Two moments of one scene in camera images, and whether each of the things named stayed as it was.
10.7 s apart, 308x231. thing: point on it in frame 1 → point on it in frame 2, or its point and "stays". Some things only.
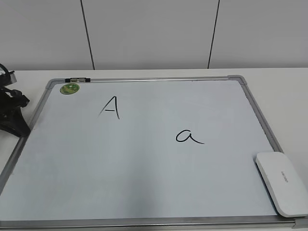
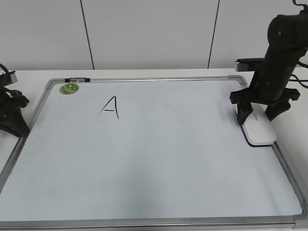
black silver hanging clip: (77, 79) stays
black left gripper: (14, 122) stays
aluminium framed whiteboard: (142, 153) stays
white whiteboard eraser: (287, 187) → (257, 129)
